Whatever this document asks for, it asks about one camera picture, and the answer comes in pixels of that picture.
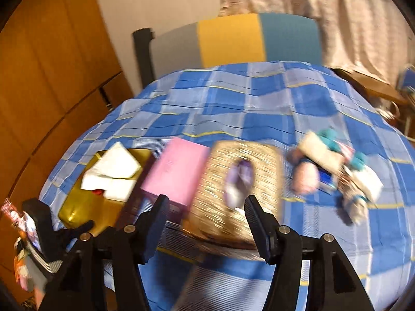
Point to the purple cloth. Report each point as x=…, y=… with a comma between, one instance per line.
x=240, y=181

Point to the gold glitter woven box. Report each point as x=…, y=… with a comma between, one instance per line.
x=210, y=201

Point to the grey soft toy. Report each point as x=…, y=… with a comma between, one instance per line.
x=355, y=204

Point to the white soft packet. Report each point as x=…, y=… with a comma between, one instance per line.
x=368, y=183

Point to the pink box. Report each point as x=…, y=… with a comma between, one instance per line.
x=178, y=171

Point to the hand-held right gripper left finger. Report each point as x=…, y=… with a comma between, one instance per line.
x=158, y=214

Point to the blue chair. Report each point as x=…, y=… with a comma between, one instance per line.
x=407, y=79

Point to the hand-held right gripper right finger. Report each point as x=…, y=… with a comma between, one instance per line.
x=256, y=223

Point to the blue plaid bed sheet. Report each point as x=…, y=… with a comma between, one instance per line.
x=227, y=103

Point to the white tissue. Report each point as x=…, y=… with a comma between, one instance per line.
x=110, y=171

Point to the wooden wardrobe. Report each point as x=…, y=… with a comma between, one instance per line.
x=48, y=55

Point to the gold tissue box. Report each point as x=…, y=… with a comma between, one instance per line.
x=77, y=207

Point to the wooden desk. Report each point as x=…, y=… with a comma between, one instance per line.
x=366, y=84

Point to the blue tissue packet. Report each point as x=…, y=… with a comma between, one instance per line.
x=327, y=178

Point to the beige cloth pouch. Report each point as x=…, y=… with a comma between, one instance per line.
x=321, y=150

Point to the beige patterned curtain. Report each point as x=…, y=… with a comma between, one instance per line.
x=324, y=6

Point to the pink plush toy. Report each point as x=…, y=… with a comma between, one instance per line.
x=304, y=178

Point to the teal plush toy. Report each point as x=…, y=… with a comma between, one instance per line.
x=327, y=136

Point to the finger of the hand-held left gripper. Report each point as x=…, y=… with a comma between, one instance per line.
x=43, y=220

